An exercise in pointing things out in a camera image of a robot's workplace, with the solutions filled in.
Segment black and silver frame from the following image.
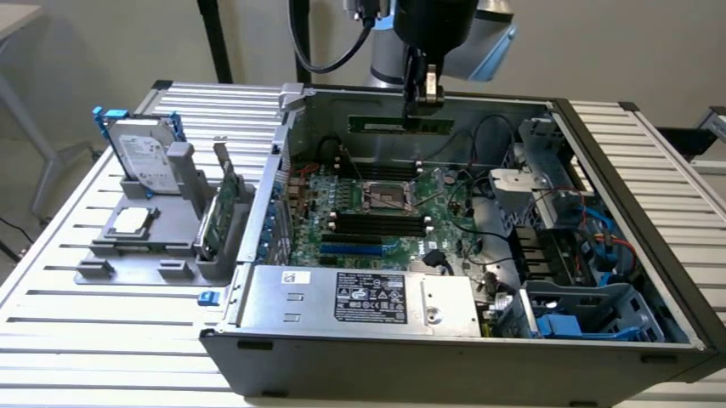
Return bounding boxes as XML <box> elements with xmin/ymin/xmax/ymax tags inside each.
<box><xmin>655</xmin><ymin>105</ymin><xmax>726</xmax><ymax>173</ymax></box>

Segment black expansion slot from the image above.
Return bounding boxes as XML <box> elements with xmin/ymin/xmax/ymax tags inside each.
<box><xmin>322</xmin><ymin>231</ymin><xmax>383</xmax><ymax>246</ymax></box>

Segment blue expansion slot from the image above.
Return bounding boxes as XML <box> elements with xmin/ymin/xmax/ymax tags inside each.
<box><xmin>319</xmin><ymin>242</ymin><xmax>383</xmax><ymax>258</ymax></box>

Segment black vertical pole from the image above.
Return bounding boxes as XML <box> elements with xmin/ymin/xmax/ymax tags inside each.
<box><xmin>196</xmin><ymin>0</ymin><xmax>235</xmax><ymax>84</ymax></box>

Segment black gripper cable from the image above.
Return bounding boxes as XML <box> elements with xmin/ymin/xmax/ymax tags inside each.
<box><xmin>287</xmin><ymin>0</ymin><xmax>394</xmax><ymax>74</ymax></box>

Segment red data wire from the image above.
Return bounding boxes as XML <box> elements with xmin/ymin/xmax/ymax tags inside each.
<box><xmin>601</xmin><ymin>237</ymin><xmax>638</xmax><ymax>273</ymax></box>

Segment black RAM slot bank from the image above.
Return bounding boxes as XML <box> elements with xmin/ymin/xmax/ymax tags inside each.
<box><xmin>327</xmin><ymin>211</ymin><xmax>431</xmax><ymax>240</ymax></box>
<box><xmin>334</xmin><ymin>157</ymin><xmax>427</xmax><ymax>180</ymax></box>

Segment hard disk with blue caddy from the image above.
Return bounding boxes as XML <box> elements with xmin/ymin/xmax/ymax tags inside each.
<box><xmin>89</xmin><ymin>106</ymin><xmax>190</xmax><ymax>198</ymax></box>

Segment silver power supply unit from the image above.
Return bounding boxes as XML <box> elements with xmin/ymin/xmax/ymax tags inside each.
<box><xmin>234</xmin><ymin>264</ymin><xmax>485</xmax><ymax>339</ymax></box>

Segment green RAM stick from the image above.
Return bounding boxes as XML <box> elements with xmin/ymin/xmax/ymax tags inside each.
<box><xmin>346</xmin><ymin>115</ymin><xmax>456</xmax><ymax>136</ymax></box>

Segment silver CPU chip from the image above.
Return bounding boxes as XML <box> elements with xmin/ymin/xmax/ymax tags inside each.
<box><xmin>109</xmin><ymin>207</ymin><xmax>159</xmax><ymax>235</ymax></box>

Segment blue disk bay tray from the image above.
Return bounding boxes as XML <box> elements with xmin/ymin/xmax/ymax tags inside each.
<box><xmin>518</xmin><ymin>278</ymin><xmax>669</xmax><ymax>342</ymax></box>

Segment green motherboard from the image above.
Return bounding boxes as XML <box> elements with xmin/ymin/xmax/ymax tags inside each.
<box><xmin>254</xmin><ymin>144</ymin><xmax>495</xmax><ymax>282</ymax></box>

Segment green graphics card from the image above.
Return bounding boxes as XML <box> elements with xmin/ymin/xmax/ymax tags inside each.
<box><xmin>194</xmin><ymin>134</ymin><xmax>242</xmax><ymax>261</ymax></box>

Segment metal CPU socket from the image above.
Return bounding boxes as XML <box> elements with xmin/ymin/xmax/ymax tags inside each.
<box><xmin>351</xmin><ymin>177</ymin><xmax>426</xmax><ymax>217</ymax></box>

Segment grey parts rack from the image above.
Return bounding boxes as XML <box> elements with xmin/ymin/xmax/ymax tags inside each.
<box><xmin>72</xmin><ymin>141</ymin><xmax>258</xmax><ymax>285</ymax></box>

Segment blue data wire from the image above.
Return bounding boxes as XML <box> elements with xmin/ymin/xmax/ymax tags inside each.
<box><xmin>571</xmin><ymin>202</ymin><xmax>621</xmax><ymax>290</ymax></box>

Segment black open PC case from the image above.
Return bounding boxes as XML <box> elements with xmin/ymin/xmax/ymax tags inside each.
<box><xmin>199</xmin><ymin>82</ymin><xmax>725</xmax><ymax>400</ymax></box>

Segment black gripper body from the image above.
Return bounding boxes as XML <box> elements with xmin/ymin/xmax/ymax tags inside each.
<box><xmin>394</xmin><ymin>0</ymin><xmax>478</xmax><ymax>57</ymax></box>

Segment metal disk bay cage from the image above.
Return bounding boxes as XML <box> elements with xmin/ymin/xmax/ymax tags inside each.
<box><xmin>486</xmin><ymin>117</ymin><xmax>598</xmax><ymax>233</ymax></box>

